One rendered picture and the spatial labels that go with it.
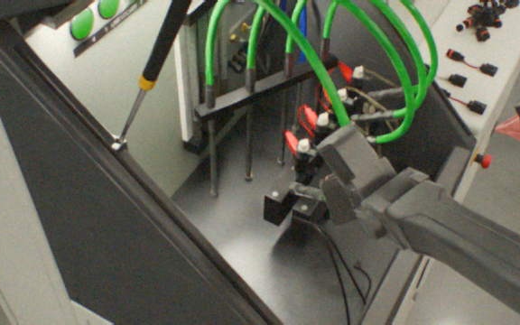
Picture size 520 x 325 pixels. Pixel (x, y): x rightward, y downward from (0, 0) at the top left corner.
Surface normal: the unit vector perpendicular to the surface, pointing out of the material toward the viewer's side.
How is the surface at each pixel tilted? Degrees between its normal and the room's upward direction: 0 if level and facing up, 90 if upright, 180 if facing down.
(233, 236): 0
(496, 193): 0
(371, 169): 44
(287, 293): 0
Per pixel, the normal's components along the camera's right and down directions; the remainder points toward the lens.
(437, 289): 0.04, -0.66
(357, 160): 0.11, -0.03
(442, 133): -0.50, 0.64
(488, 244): -0.52, -0.77
